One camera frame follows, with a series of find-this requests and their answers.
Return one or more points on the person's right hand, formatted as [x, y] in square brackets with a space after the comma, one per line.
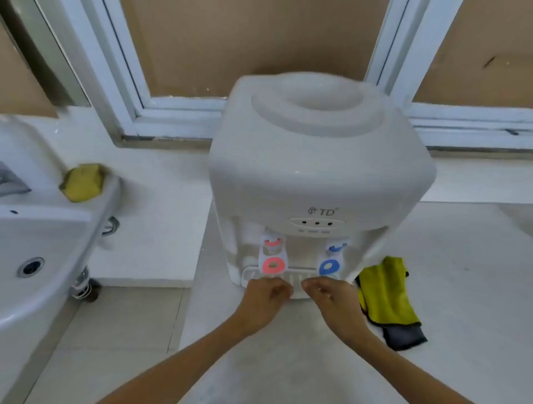
[337, 308]

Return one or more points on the white window frame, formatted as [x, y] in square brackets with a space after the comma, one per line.
[125, 83]

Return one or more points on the brown cardboard window cover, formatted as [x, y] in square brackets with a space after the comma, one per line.
[479, 50]
[250, 37]

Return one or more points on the metal sink drain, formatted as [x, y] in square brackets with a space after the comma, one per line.
[30, 266]

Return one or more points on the white water dispenser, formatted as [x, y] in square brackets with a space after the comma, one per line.
[316, 166]

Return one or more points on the person's right forearm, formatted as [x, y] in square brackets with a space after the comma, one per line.
[408, 374]

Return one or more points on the yellow sponge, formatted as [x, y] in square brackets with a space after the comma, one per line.
[83, 183]

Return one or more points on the chrome faucet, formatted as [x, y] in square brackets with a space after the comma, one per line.
[10, 183]

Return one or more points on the blue tap lever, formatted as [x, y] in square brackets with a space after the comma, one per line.
[331, 266]

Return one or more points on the yellow grey cleaning cloth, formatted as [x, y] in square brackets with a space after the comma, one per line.
[387, 295]

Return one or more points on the white ceramic sink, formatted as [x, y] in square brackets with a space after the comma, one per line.
[41, 233]

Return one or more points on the person's left hand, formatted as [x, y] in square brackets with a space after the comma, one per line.
[260, 301]

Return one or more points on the red tap lever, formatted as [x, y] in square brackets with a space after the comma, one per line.
[272, 264]

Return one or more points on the person's left forearm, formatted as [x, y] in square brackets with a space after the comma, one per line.
[183, 366]

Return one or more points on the large taped brown cardboard sheet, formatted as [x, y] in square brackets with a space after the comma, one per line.
[21, 83]

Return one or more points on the white drip tray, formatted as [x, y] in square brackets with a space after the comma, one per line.
[297, 276]

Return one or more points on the chrome sink pipes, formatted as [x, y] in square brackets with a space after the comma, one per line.
[83, 287]

